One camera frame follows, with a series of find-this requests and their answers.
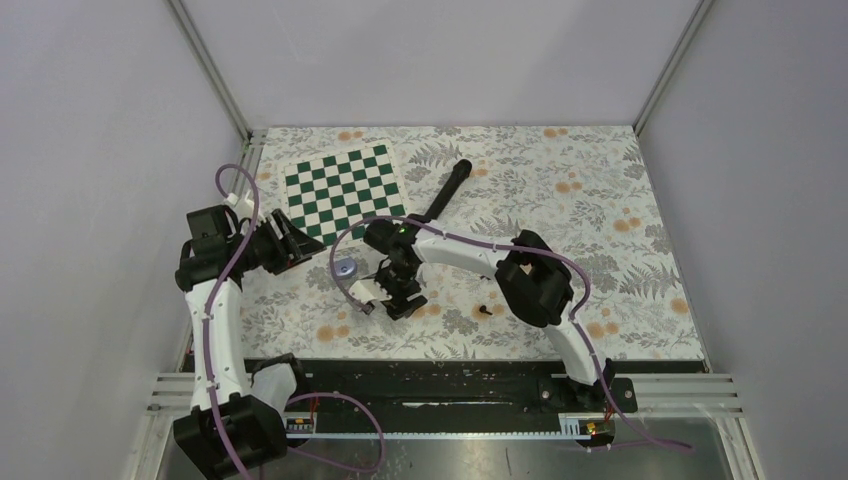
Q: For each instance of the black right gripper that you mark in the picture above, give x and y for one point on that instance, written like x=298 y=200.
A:
x=398 y=306

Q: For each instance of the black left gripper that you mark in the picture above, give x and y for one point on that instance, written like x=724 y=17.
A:
x=295 y=247

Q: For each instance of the purple earbud charging case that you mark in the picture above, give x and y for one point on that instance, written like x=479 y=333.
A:
x=345 y=267

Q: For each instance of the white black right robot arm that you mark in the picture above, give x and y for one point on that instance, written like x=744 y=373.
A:
x=535 y=282

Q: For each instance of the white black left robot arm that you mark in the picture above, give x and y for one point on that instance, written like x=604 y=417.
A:
x=236 y=415

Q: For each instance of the green white checkered board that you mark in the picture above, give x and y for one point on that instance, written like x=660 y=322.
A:
x=326 y=194

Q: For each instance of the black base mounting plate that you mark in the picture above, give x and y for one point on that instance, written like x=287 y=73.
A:
x=377 y=385

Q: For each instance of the floral patterned table mat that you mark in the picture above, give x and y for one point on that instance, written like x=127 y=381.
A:
x=584 y=190

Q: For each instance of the black marker orange cap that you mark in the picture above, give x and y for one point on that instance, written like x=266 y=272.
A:
x=460 y=172

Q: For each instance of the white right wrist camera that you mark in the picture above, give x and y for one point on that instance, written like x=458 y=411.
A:
x=367 y=294

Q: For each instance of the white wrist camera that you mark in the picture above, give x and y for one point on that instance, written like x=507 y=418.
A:
x=367 y=294
x=243 y=211

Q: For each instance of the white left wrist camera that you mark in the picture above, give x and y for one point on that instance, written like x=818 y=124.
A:
x=243 y=211

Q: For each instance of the white slotted cable duct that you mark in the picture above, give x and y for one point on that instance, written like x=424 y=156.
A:
x=443 y=422

